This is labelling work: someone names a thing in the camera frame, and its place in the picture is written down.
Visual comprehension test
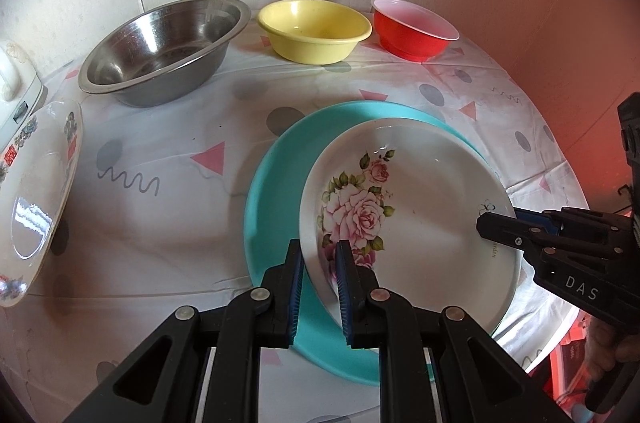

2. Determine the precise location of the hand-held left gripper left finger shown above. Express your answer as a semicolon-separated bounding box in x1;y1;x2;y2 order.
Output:
65;239;306;423

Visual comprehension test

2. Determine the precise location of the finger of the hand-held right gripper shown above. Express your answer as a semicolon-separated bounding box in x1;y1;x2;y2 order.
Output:
515;206;634;240
475;212;609;265

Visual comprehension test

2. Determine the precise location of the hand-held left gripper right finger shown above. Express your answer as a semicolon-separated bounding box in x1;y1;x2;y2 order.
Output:
335;240;576;423

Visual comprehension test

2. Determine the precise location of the white rose-print plate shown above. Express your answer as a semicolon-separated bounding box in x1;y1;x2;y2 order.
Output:
299;118;523;338

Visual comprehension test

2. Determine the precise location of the teal plate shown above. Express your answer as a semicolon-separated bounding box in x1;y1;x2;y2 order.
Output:
243;100;496;386

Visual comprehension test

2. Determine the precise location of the red plastic bowl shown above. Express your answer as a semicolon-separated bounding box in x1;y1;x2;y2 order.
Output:
370;0;460;63

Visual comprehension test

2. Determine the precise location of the yellow bowl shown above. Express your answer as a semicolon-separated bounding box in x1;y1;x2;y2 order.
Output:
257;0;373;65

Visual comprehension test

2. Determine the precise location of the stainless steel bowl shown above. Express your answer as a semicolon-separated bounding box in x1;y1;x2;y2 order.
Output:
77;0;252;108

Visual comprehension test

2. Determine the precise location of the white plate with colourful prints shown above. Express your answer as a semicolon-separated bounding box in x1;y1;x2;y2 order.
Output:
0;99;84;308

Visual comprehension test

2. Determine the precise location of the person's right hand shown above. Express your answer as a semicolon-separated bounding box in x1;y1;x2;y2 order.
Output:
585;319;622;377

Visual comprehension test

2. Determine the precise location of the red box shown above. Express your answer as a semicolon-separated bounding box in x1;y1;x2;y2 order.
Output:
545;323;596;396

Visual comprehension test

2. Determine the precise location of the patterned plastic tablecloth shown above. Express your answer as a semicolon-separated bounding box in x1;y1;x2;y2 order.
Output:
0;28;591;423

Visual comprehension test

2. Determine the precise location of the white electric kettle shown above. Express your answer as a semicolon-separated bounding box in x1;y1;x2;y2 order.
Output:
0;40;48;164

